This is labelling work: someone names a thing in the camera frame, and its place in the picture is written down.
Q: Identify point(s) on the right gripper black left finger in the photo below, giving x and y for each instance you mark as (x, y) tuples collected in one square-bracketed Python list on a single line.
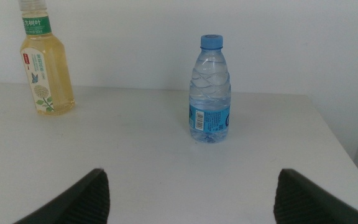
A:
[(82, 202)]

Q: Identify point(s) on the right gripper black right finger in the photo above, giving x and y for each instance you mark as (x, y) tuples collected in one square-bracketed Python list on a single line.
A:
[(306, 202)]

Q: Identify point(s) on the yellow tea bottle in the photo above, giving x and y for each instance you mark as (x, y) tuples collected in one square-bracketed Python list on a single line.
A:
[(54, 77)]

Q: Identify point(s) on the clear water bottle blue cap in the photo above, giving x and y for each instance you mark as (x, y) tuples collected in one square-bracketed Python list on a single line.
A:
[(210, 93)]

